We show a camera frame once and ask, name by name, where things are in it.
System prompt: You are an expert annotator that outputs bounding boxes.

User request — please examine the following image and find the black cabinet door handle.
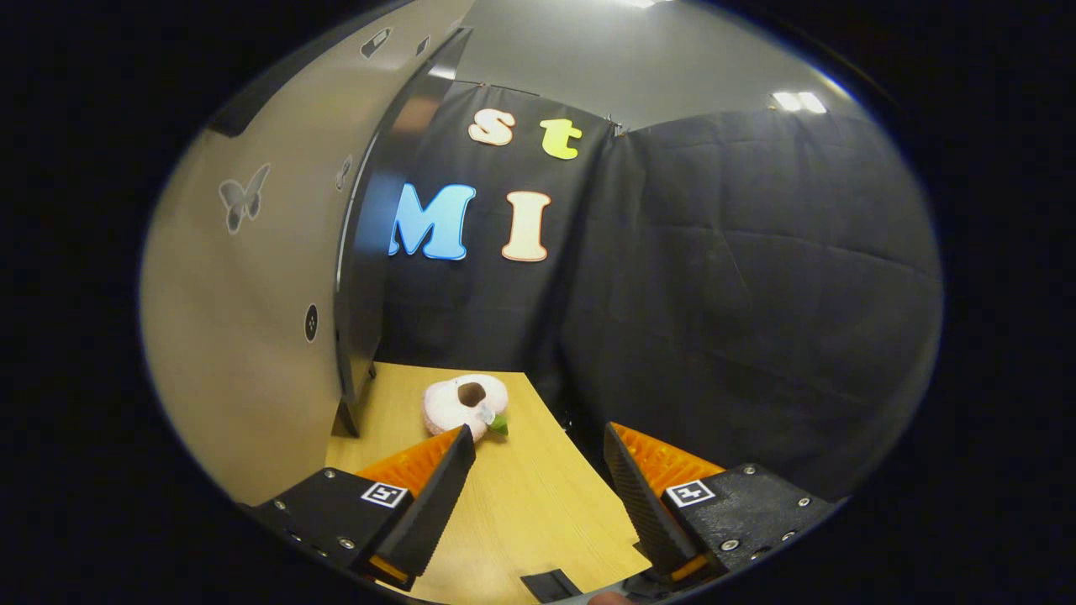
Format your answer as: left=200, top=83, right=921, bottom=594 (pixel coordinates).
left=207, top=59, right=329, bottom=139

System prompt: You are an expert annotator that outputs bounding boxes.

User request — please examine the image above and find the grey cabinet door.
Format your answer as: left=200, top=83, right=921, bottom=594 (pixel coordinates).
left=141, top=0, right=472, bottom=507

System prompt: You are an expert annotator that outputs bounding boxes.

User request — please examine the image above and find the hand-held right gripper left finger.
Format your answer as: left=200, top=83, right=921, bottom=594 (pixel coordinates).
left=240, top=424, right=478, bottom=592

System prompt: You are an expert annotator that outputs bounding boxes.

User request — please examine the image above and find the grey cabinet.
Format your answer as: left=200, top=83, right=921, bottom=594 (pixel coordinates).
left=335, top=25, right=473, bottom=438

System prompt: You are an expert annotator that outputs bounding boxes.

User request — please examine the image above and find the pink plush toy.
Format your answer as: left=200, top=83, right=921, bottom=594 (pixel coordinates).
left=422, top=374, right=511, bottom=442

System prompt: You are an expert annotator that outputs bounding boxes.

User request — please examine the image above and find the small black flat object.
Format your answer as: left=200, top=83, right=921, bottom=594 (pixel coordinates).
left=520, top=569, right=581, bottom=604

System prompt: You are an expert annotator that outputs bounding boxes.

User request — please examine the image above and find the black backdrop cloth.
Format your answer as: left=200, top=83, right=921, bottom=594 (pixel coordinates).
left=374, top=80, right=944, bottom=505

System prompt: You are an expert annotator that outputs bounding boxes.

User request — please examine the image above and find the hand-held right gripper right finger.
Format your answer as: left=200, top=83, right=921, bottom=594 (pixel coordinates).
left=604, top=422, right=846, bottom=589

